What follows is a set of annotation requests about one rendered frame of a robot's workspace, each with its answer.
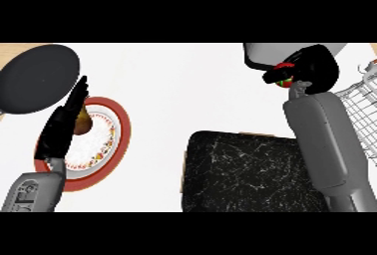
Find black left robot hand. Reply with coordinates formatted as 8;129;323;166
34;75;90;161

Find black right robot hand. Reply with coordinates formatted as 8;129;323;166
260;44;340;96

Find red tomato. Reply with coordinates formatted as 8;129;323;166
272;62;297;89

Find grey tray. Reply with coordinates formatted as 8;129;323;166
241;43;349;72

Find brown pear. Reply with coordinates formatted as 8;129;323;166
73;105;95;136

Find white patterned plate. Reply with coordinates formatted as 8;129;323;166
62;104;121;180

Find red round placemat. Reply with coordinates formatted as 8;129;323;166
33;96;133;193

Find dark grey round pan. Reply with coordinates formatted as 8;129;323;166
0;44;83;116

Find black marble cutting board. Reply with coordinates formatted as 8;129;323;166
182;129;330;213

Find white wire tiered basket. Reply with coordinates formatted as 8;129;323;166
334;59;377;158

